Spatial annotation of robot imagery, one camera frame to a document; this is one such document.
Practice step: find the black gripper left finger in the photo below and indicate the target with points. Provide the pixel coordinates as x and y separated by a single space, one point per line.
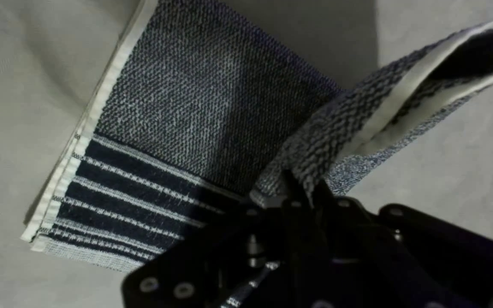
297 250

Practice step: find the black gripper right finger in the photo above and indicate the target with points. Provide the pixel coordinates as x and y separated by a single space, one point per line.
371 257

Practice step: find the grey striped towel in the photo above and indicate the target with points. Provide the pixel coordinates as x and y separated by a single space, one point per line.
200 113

